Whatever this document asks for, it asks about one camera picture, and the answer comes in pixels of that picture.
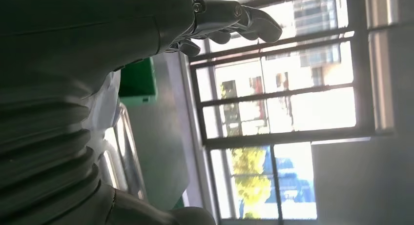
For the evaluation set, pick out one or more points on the green plastic basket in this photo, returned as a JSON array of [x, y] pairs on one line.
[[137, 81]]

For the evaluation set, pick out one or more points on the steel scale tray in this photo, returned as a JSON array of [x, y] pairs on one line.
[[129, 159]]

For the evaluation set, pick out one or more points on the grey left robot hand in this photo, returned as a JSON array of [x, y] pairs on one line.
[[81, 39]]

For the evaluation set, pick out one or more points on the grey slim mailer package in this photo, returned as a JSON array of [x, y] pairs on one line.
[[105, 100]]

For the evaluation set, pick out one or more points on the dark framed window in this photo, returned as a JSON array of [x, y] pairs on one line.
[[362, 87]]

